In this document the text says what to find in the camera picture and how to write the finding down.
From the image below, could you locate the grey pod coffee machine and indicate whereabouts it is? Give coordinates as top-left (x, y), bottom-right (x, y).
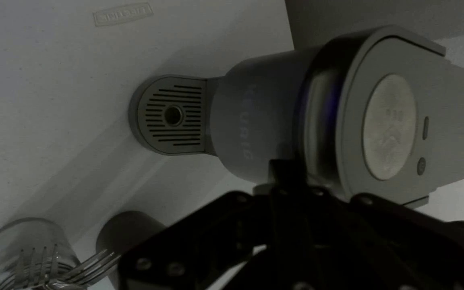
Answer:
top-left (128, 22), bottom-right (464, 207)

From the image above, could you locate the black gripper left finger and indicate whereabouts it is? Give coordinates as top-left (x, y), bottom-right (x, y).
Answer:
top-left (116, 157), bottom-right (293, 290)

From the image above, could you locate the clear glass jar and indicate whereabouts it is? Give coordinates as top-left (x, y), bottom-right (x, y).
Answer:
top-left (0, 215), bottom-right (83, 290)

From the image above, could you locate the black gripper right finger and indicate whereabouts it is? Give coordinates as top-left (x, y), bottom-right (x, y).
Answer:
top-left (290, 157), bottom-right (464, 290)

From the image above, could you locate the metal forks bundle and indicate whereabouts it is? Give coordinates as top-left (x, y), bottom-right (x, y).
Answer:
top-left (0, 244), bottom-right (124, 290)

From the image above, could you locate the grey coffee machine lid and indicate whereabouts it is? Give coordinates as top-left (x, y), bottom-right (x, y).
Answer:
top-left (335, 23), bottom-right (464, 207)

